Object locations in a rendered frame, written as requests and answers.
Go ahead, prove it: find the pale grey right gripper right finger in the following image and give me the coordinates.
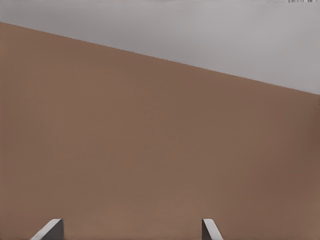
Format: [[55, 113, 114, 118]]
[[201, 218, 224, 240]]

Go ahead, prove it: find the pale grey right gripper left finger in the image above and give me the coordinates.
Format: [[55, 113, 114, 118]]
[[30, 218, 64, 240]]

